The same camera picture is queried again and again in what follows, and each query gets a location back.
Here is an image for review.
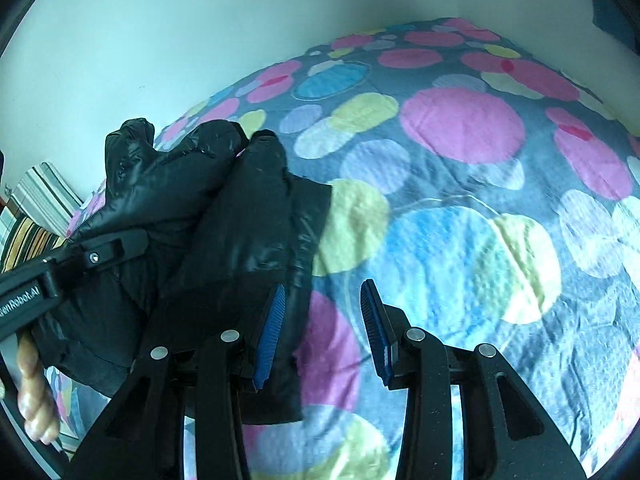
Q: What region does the striped velvet cushion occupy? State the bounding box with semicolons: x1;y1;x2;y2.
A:
0;220;68;273

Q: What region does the dark blue cloth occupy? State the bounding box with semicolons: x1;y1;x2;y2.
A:
582;0;640;48

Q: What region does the person's left hand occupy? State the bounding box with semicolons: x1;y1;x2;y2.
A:
14;332;62;447

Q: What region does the green striped pillow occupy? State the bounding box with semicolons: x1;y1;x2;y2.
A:
0;162;83;241

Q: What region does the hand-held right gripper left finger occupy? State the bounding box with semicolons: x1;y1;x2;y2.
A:
65;282;287;480

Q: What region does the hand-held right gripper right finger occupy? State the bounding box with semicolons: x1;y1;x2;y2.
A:
361;279;588;480

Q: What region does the colourful circle print bedspread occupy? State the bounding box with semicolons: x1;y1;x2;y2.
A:
50;17;640;480

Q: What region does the black puffer jacket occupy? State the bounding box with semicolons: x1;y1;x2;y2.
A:
37;117;335;423

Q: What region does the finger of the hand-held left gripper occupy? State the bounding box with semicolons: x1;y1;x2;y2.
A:
47;230;151;276

